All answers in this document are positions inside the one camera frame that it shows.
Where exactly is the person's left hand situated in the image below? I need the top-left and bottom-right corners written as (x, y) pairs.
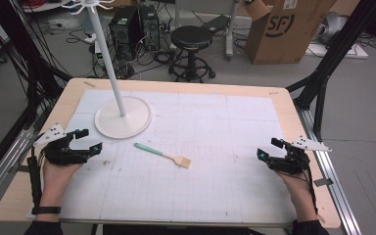
top-left (39, 159), bottom-right (84, 208)

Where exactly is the white hook stand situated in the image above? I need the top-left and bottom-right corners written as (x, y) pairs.
top-left (61, 0), bottom-right (154, 140)

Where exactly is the person's right hand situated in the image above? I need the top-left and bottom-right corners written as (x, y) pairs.
top-left (275, 169), bottom-right (319, 223)

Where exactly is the black computer tower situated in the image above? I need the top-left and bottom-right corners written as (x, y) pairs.
top-left (138, 4), bottom-right (162, 52)
top-left (108, 5), bottom-right (143, 61)

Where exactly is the white grid mat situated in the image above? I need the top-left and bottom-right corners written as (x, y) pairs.
top-left (26, 88), bottom-right (299, 225)

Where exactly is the white power strip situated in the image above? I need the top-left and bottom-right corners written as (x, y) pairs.
top-left (83, 32), bottom-right (98, 45)

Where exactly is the green-handled pastry brush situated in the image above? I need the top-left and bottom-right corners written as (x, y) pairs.
top-left (133, 142), bottom-right (192, 169)

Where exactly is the aluminium rail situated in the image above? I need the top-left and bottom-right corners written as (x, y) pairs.
top-left (0, 127), bottom-right (35, 213)
top-left (295, 99), bottom-right (362, 235)

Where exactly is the black round stool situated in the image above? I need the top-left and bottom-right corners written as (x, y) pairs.
top-left (167, 24), bottom-right (217, 84)

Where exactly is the black metal frame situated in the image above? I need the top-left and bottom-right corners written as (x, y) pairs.
top-left (285, 0), bottom-right (376, 143)
top-left (0, 0), bottom-right (73, 188)

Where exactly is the black wristband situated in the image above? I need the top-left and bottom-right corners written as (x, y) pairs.
top-left (30, 206), bottom-right (63, 215)

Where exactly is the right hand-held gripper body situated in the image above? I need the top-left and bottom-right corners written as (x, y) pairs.
top-left (265, 135), bottom-right (333, 175)

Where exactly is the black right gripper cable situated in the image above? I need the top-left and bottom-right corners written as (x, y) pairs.
top-left (303, 163), bottom-right (319, 215)

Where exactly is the brown cardboard box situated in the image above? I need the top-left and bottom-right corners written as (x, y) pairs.
top-left (243, 0), bottom-right (338, 66)

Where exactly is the tangle of black floor cables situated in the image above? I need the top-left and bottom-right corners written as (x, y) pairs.
top-left (66, 13), bottom-right (184, 80)

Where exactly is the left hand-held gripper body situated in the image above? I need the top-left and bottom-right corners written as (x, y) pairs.
top-left (32, 122), bottom-right (91, 166)

